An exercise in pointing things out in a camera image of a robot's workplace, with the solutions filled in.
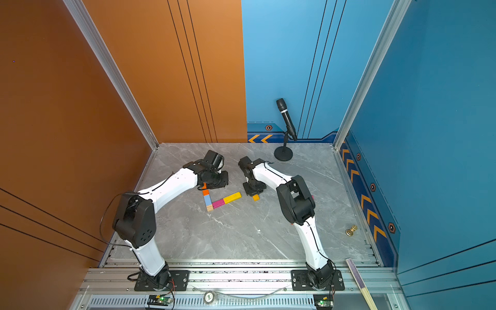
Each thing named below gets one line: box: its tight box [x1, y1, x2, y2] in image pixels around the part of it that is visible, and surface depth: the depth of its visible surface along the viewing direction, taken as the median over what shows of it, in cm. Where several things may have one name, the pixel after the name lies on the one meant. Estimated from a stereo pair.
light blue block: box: [203, 194, 212, 207], surface depth 96 cm
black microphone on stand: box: [273, 98, 298, 162], surface depth 102 cm
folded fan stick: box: [344, 257, 378, 310], surface depth 72 cm
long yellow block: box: [222, 191, 243, 205], surface depth 98 cm
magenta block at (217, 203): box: [211, 198, 226, 210], surface depth 96 cm
